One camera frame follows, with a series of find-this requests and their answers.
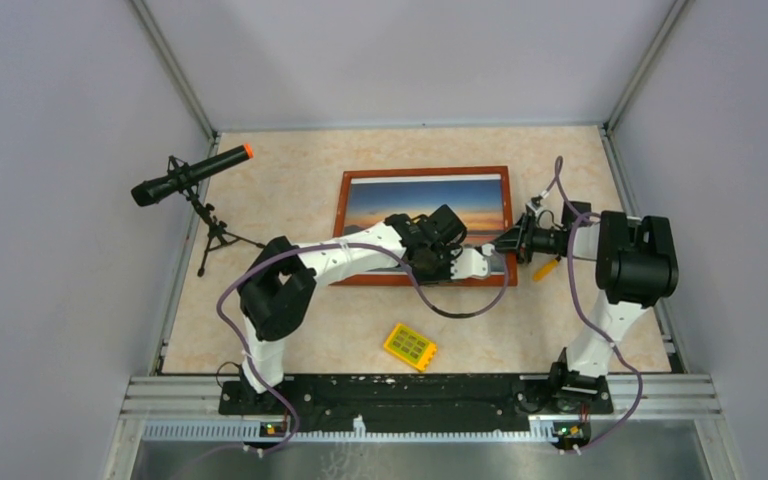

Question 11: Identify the red wooden picture frame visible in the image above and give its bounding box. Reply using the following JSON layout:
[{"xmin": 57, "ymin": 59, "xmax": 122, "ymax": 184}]
[{"xmin": 330, "ymin": 165, "xmax": 519, "ymax": 288}]

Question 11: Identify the yellow handled screwdriver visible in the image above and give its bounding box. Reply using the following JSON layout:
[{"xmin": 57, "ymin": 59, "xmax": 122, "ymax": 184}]
[{"xmin": 532, "ymin": 256, "xmax": 562, "ymax": 282}]

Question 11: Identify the sunset photo print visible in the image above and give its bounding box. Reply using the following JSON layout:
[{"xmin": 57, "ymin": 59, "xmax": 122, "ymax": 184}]
[{"xmin": 342, "ymin": 174, "xmax": 508, "ymax": 276}]

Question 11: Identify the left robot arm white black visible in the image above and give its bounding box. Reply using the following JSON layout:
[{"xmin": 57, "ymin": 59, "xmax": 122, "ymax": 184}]
[{"xmin": 237, "ymin": 205, "xmax": 491, "ymax": 414}]

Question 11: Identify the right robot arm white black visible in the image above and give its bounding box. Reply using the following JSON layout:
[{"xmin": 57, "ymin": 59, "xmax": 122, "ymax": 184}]
[{"xmin": 493, "ymin": 201, "xmax": 679, "ymax": 412}]

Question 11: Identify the black mini tripod stand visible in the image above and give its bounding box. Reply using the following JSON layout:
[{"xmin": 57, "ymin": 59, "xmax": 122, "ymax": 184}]
[{"xmin": 180, "ymin": 183, "xmax": 265, "ymax": 277}]

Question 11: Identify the black microphone orange tip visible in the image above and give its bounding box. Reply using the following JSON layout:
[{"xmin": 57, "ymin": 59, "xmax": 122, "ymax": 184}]
[{"xmin": 131, "ymin": 144, "xmax": 254, "ymax": 207}]

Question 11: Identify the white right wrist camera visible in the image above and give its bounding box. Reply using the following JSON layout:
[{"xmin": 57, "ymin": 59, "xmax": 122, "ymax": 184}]
[{"xmin": 525, "ymin": 195, "xmax": 555, "ymax": 226}]

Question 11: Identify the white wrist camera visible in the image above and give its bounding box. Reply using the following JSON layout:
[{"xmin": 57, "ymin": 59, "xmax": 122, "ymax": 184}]
[
  {"xmin": 450, "ymin": 243, "xmax": 496, "ymax": 281},
  {"xmin": 525, "ymin": 195, "xmax": 555, "ymax": 226}
]

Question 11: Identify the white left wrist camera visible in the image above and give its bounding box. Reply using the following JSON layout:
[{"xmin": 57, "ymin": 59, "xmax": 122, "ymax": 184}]
[{"xmin": 450, "ymin": 243, "xmax": 496, "ymax": 281}]

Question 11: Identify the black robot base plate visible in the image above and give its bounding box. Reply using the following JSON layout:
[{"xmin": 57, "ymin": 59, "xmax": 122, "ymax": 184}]
[{"xmin": 218, "ymin": 373, "xmax": 614, "ymax": 433}]

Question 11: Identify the white slotted cable duct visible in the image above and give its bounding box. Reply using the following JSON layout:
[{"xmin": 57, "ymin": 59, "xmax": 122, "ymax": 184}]
[{"xmin": 142, "ymin": 418, "xmax": 557, "ymax": 444}]

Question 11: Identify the aluminium rail frame front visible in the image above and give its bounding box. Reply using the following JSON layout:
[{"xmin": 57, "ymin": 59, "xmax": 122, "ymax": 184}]
[{"xmin": 105, "ymin": 373, "xmax": 743, "ymax": 479}]

